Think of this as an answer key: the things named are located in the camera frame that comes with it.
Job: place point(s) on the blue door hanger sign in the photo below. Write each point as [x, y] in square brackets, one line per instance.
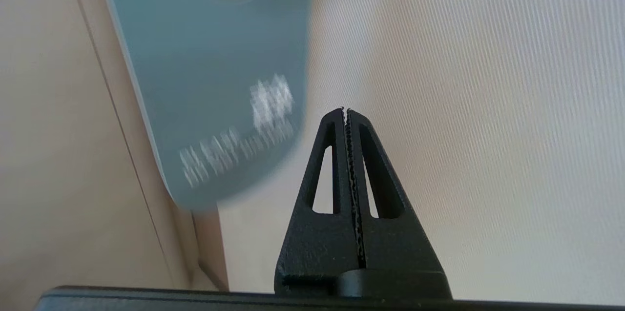
[210, 81]

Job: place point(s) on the white room door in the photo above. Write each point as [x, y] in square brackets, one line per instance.
[464, 106]

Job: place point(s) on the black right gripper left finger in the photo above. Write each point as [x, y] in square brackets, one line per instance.
[317, 242]

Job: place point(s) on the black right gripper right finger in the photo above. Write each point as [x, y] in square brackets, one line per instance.
[395, 242]

